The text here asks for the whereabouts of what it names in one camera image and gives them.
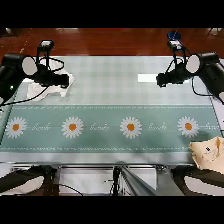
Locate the black cable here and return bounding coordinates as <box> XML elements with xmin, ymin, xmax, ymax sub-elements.
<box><xmin>110</xmin><ymin>165</ymin><xmax>123</xmax><ymax>196</ymax></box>
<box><xmin>190</xmin><ymin>75</ymin><xmax>217</xmax><ymax>99</ymax></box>
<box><xmin>0</xmin><ymin>85</ymin><xmax>51</xmax><ymax>108</ymax></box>
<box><xmin>52</xmin><ymin>182</ymin><xmax>85</xmax><ymax>196</ymax></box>

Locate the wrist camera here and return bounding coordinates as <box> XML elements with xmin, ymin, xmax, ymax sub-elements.
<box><xmin>35</xmin><ymin>39</ymin><xmax>56</xmax><ymax>65</ymax></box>
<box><xmin>166</xmin><ymin>39</ymin><xmax>186</xmax><ymax>64</ymax></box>

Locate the white garment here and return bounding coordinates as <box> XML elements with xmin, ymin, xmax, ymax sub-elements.
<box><xmin>26</xmin><ymin>59</ymin><xmax>76</xmax><ymax>100</ymax></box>

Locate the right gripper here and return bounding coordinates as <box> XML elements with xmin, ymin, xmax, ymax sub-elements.
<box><xmin>155</xmin><ymin>69</ymin><xmax>186</xmax><ymax>89</ymax></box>

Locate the cream garment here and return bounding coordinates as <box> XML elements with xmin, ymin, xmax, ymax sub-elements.
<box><xmin>188</xmin><ymin>136</ymin><xmax>224</xmax><ymax>175</ymax></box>

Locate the silver frame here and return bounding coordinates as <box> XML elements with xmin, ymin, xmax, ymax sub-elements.
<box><xmin>0</xmin><ymin>161</ymin><xmax>224</xmax><ymax>196</ymax></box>

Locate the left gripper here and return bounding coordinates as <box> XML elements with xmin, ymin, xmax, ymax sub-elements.
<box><xmin>39</xmin><ymin>71</ymin><xmax>71</xmax><ymax>90</ymax></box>

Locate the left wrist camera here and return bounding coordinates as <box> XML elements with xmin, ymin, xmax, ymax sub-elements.
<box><xmin>35</xmin><ymin>39</ymin><xmax>56</xmax><ymax>65</ymax></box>

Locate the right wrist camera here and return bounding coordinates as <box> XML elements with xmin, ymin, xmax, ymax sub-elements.
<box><xmin>166</xmin><ymin>39</ymin><xmax>186</xmax><ymax>64</ymax></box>

